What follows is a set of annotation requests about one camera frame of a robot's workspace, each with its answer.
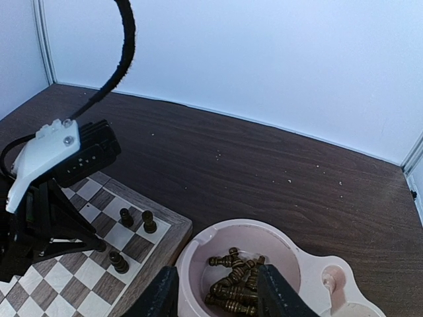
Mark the wooden chess board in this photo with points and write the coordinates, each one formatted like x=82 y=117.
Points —
x=85 y=283

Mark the dark pawn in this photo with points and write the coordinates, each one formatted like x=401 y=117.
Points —
x=126 y=218

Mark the pink plastic double bowl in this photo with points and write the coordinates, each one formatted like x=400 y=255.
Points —
x=292 y=282

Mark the aluminium frame post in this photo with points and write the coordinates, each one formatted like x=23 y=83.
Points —
x=413 y=157
x=43 y=40

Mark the aluminium frame post left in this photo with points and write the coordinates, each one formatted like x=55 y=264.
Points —
x=43 y=40

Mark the dark chess pieces pile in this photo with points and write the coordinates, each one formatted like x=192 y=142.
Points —
x=237 y=292

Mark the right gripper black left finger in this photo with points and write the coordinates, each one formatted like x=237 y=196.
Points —
x=160 y=298

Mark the aluminium frame post right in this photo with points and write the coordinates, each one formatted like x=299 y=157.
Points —
x=413 y=157

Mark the dark chess piece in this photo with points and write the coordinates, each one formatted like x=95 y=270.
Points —
x=149 y=224
x=119 y=264

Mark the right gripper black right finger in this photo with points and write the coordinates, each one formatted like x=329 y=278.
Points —
x=276 y=297

